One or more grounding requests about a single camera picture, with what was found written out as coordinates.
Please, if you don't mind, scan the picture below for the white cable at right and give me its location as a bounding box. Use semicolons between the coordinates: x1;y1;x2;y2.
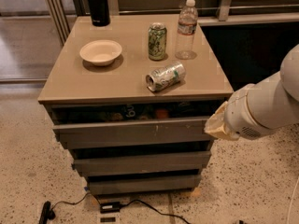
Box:
285;175;299;224

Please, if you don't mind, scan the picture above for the grey bottom drawer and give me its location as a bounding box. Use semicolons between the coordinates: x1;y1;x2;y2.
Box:
88;170;201;195

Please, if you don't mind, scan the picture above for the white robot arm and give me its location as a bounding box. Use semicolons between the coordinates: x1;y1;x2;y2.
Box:
204;45;299;141

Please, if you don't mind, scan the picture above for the grey drawer cabinet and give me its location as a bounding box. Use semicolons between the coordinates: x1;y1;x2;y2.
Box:
38;15;233;184

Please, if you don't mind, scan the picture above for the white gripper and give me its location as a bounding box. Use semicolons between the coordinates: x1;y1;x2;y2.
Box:
204;83;275;142

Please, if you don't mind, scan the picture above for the grey middle drawer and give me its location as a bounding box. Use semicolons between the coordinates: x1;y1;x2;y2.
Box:
71;141;212;176

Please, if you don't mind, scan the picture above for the black insulated water bottle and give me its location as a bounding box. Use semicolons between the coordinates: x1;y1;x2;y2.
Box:
88;0;110;26

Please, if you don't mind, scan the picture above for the green chip bag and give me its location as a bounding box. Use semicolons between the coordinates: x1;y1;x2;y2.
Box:
100;105;154;121

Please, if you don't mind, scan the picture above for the black power adapter brick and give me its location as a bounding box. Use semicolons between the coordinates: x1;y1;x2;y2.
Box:
100;202;121;214

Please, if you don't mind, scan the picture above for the upright green soda can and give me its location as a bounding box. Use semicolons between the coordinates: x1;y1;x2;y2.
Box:
148;22;167;61

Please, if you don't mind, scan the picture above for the black power cable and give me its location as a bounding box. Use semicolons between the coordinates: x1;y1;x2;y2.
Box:
50;191;192;224

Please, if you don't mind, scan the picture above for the black plug on floor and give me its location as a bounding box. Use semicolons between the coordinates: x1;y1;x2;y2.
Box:
38;201;56;224

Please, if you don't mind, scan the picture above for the orange fruit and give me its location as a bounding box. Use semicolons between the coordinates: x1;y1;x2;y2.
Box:
155;108;169;119

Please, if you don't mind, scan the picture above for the metal window frame rail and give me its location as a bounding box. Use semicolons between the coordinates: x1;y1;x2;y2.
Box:
40;0;299;45

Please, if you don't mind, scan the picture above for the lying green soda can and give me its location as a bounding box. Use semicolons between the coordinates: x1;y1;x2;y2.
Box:
146;61;186;92

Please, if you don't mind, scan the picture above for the clear plastic water bottle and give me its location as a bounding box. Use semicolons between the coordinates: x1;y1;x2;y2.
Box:
175;0;198;60

